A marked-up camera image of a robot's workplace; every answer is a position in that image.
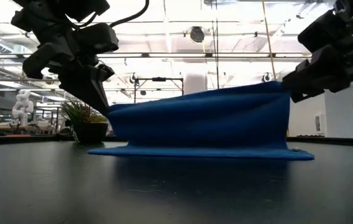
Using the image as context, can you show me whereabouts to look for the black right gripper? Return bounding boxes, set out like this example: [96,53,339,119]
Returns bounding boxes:
[281,0,353,104]

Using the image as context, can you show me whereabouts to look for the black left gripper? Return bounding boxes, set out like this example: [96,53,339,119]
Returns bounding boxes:
[10,0,120,116]

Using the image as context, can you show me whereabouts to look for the blue microfiber towel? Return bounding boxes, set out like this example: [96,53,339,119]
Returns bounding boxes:
[87,80,316,161]

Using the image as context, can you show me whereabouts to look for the small potted plant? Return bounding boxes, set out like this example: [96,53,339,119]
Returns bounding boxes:
[60,101,110,144]

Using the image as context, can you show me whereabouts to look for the yellow cable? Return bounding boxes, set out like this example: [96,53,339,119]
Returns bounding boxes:
[261,0,277,82]

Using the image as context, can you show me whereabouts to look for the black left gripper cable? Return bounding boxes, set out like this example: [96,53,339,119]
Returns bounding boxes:
[76,0,150,29]

